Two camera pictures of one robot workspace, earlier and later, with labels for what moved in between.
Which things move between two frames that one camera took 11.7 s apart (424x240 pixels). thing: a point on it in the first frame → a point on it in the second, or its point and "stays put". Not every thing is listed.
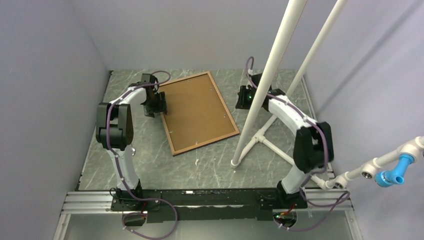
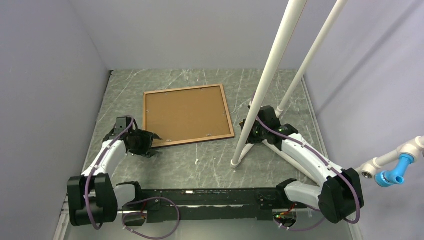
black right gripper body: x=247 y=96 → x=258 y=134
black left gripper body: x=157 y=104 → x=141 y=142
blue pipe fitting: x=385 y=178 stays put
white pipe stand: x=247 y=140 stays put
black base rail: x=206 y=205 stays put
